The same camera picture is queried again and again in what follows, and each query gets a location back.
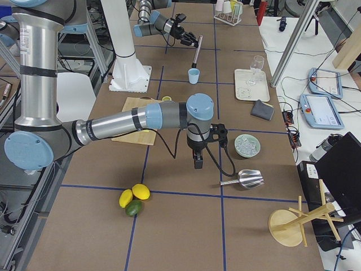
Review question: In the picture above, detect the yellow cup in rack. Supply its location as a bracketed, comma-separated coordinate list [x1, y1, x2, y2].
[230, 0, 239, 12]

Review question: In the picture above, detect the steel muddler with black cap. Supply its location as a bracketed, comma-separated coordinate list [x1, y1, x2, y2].
[191, 35, 203, 68]

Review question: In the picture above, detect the white cup in rack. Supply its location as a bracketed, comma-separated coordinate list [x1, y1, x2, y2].
[215, 0, 232, 14]

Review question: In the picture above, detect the black monitor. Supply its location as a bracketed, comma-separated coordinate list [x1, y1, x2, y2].
[297, 132, 360, 229]

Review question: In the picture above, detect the white wire cup rack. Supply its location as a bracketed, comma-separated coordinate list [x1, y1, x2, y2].
[214, 11, 242, 27]

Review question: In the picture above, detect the clear wine glass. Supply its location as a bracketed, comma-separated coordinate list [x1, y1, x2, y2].
[246, 55, 265, 86]

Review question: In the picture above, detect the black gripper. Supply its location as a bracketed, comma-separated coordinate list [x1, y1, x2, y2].
[187, 123, 227, 169]
[170, 14, 197, 47]

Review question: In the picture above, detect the grey folded cloth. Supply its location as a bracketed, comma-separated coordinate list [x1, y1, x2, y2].
[250, 100, 274, 121]

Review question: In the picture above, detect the bamboo cutting board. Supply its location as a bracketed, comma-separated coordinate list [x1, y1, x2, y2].
[111, 97, 161, 146]

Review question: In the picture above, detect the near blue teach pendant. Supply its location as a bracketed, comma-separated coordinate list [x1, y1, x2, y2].
[299, 94, 345, 130]

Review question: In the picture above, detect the far blue teach pendant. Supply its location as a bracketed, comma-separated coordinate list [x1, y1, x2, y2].
[308, 68, 344, 99]

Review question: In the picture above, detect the metal ice scoop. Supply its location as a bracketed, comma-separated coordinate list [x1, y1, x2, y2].
[219, 169, 265, 189]

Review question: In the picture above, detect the aluminium frame post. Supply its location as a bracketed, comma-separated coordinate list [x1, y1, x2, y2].
[270, 0, 319, 88]

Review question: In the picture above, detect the blue teach pendant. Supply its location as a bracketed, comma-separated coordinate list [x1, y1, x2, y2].
[308, 68, 344, 99]
[299, 94, 345, 130]

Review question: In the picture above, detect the yellow lemon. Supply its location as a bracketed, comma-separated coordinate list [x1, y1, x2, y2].
[118, 189, 133, 208]
[132, 183, 151, 200]

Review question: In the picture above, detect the green bowl with ice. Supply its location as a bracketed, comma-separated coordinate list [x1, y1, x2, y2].
[234, 134, 261, 158]

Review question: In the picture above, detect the green lime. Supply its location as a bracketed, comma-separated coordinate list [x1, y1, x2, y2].
[125, 199, 143, 217]

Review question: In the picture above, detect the cream serving tray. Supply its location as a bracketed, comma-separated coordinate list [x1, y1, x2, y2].
[234, 69, 270, 102]

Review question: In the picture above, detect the red cylinder tube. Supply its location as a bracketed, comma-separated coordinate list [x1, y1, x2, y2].
[256, 0, 267, 26]

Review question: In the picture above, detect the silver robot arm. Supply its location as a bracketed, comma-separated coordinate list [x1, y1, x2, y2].
[4, 1, 227, 171]
[133, 1, 199, 48]

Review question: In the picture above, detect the white chair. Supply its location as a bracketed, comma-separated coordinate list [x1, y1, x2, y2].
[56, 72, 96, 122]

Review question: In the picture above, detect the light blue plastic cup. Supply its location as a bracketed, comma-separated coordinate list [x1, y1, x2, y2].
[188, 68, 200, 85]

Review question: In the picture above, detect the wooden mug tree stand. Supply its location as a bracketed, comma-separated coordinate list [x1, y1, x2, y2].
[268, 179, 343, 247]

